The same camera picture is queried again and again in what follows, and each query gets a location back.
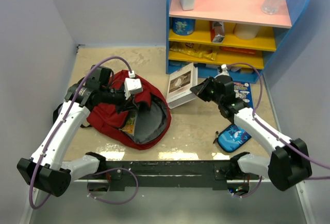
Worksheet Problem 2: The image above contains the white coffee photo notebook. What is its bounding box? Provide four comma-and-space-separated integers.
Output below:
166, 63, 198, 109

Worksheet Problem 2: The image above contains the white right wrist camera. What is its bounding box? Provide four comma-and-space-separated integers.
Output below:
216, 64, 229, 77

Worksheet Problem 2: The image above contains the blue pencil case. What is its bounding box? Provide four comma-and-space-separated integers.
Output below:
213, 125, 252, 153

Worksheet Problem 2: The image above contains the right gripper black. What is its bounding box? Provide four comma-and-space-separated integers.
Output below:
190, 76, 223, 106

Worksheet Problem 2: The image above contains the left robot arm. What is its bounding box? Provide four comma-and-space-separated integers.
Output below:
17, 65, 171, 197

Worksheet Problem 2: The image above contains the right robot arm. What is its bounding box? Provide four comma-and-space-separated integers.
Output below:
198, 75, 312, 191

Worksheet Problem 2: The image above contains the blue yellow pink shelf unit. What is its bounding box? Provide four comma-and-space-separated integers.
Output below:
166, 0, 310, 78

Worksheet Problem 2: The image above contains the yellow chips bag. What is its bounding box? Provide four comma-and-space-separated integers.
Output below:
169, 42, 219, 61

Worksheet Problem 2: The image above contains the blue snack can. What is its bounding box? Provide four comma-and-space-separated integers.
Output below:
172, 18, 195, 36

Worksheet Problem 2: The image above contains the orange treehouse paperback book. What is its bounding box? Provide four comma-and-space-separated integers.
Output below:
121, 110, 137, 135

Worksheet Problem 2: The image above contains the aluminium rail frame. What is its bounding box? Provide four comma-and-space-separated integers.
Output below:
18, 44, 316, 224

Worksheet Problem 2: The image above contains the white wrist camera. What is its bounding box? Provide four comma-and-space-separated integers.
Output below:
216, 64, 229, 77
124, 71, 143, 100

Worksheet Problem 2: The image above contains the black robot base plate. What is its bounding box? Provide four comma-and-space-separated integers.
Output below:
81, 160, 259, 191

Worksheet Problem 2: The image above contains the blue comic paperback book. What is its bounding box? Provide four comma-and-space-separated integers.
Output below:
234, 82, 254, 108

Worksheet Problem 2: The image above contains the red flat box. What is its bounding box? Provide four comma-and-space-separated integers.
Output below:
220, 46, 257, 55

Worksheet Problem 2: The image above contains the white paper roll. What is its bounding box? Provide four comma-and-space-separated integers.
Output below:
233, 23, 261, 40

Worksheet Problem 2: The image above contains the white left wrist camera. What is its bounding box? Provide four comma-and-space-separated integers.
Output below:
124, 71, 143, 100

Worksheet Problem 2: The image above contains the red backpack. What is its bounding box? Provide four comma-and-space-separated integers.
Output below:
52, 69, 172, 150

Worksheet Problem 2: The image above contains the orange silver snack packet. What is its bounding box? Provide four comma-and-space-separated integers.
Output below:
209, 21, 225, 44

